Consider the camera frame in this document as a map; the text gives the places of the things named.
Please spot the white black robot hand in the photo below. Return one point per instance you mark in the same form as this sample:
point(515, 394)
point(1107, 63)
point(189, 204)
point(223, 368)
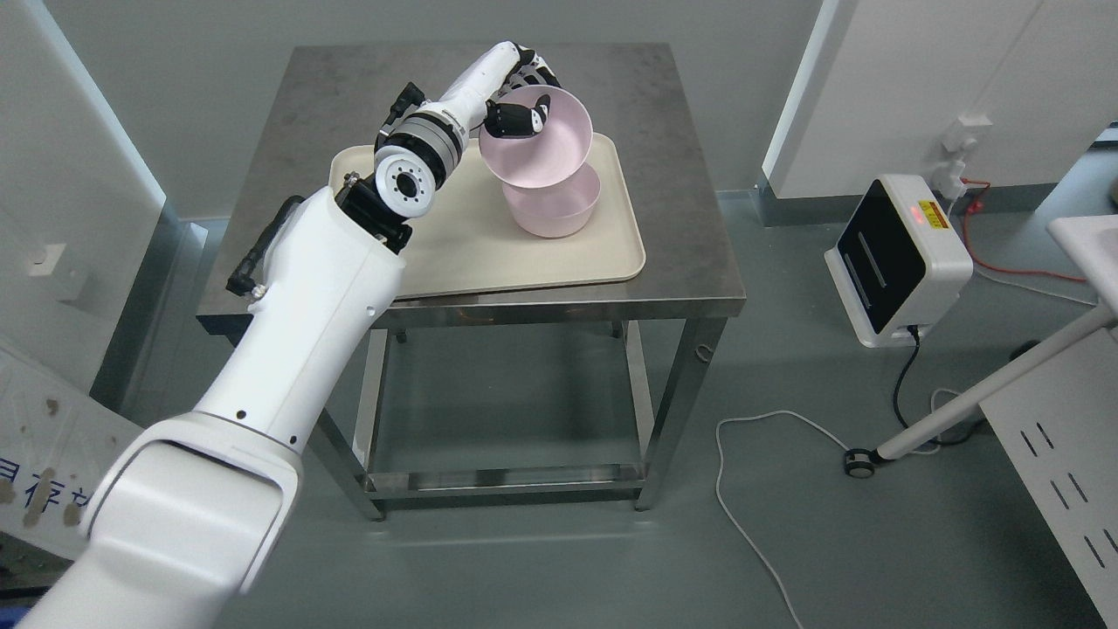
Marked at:
point(498, 83)

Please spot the pink bowl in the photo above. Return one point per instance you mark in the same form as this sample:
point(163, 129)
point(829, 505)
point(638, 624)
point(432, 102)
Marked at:
point(552, 156)
point(556, 211)

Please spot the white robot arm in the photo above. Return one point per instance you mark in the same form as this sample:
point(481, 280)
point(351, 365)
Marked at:
point(186, 517)

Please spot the beige plastic tray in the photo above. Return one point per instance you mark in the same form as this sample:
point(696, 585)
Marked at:
point(469, 243)

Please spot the stainless steel table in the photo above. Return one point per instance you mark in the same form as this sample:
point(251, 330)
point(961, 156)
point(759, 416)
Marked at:
point(334, 96)

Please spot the white black charging device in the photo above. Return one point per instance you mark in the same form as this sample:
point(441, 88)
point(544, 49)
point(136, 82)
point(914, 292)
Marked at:
point(898, 265)

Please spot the white rolling stand leg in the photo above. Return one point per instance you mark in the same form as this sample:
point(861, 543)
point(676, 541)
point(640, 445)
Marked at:
point(1092, 244)

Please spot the white sign with blue text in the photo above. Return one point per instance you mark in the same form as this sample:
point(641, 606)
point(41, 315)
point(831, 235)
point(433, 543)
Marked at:
point(56, 446)

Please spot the white perforated cabinet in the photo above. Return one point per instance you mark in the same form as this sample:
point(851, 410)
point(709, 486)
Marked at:
point(1058, 426)

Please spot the white wall socket plug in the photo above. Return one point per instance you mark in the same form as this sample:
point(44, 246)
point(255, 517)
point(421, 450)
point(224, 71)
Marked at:
point(958, 141)

